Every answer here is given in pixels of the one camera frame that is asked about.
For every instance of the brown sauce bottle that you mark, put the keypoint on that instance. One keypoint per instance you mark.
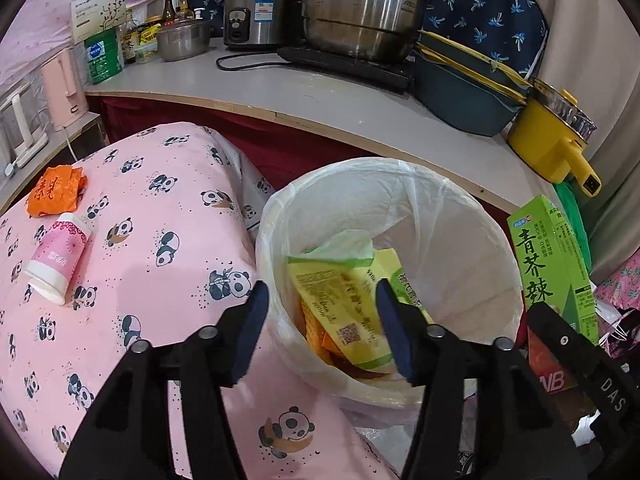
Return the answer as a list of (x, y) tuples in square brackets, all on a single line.
[(185, 10)]

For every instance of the labelled sauce bottle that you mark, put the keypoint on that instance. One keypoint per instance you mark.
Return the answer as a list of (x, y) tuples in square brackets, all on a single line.
[(130, 40)]

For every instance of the yellow green snack bag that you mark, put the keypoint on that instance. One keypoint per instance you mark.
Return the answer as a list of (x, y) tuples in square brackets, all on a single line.
[(340, 310)]

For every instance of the dark blue printed curtain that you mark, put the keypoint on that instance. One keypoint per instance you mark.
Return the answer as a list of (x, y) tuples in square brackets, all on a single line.
[(475, 5)]

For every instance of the steel rice cooker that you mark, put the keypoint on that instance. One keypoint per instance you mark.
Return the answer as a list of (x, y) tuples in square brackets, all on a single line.
[(260, 15)]

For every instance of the small orange foam fruit net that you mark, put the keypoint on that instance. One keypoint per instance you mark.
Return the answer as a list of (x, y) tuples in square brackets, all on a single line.
[(312, 332)]

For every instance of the yellow electric pot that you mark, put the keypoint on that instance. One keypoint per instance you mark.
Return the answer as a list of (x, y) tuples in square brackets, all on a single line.
[(540, 130)]

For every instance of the beige curtain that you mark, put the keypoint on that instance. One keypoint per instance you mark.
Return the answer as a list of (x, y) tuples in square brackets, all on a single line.
[(590, 60)]

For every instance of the large steel steamer pot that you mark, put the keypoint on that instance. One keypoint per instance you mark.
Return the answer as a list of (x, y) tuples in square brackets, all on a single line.
[(360, 15)]

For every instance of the pink panda printed tablecloth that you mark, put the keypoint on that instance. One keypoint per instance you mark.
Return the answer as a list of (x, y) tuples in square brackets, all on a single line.
[(150, 240)]

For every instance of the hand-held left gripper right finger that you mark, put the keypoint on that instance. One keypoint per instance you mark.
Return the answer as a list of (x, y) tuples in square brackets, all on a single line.
[(397, 340)]

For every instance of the small steel bowl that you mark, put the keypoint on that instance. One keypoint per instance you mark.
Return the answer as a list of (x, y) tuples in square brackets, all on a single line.
[(182, 40)]

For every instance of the pink white paper cup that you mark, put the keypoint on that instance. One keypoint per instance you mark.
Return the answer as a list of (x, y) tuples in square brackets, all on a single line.
[(57, 255)]

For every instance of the green plastic bag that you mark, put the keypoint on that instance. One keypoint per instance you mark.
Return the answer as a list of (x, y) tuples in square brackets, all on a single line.
[(575, 220)]

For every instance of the white box plant print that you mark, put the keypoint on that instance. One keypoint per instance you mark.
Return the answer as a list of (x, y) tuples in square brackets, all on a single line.
[(97, 10)]

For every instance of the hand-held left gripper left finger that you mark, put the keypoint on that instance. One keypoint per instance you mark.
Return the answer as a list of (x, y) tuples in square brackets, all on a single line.
[(250, 335)]

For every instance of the pink printed bag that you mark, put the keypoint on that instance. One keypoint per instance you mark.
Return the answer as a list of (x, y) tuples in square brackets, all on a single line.
[(620, 285)]

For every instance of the green canister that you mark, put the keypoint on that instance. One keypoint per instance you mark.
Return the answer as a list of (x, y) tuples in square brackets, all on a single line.
[(102, 57)]

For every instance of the yellow lid jar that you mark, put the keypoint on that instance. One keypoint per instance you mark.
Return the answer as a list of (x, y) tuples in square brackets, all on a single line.
[(149, 32)]

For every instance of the white trash bin with liner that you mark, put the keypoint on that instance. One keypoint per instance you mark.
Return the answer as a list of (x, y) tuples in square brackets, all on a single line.
[(450, 260)]

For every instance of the green cardboard box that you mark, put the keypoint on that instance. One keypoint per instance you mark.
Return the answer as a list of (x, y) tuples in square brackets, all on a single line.
[(545, 270)]

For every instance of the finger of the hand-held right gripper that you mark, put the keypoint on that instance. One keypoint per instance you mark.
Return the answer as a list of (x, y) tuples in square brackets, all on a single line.
[(562, 350)]

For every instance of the pink electric kettle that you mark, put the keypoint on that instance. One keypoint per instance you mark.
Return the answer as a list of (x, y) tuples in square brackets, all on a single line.
[(62, 90)]

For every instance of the orange cardboard box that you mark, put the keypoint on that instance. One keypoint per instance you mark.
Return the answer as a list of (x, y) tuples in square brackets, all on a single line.
[(550, 370)]

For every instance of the dark teal basin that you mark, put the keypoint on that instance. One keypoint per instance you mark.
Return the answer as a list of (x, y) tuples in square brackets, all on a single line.
[(465, 105), (480, 67)]

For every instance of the orange foil wrapper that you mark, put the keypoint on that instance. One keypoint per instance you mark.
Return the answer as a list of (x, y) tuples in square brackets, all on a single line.
[(55, 192)]

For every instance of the dark glass bottle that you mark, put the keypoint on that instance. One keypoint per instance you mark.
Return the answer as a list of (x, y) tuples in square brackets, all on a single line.
[(170, 10)]

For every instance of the black induction cooktop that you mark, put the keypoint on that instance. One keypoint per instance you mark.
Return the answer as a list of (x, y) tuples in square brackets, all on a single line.
[(350, 67)]

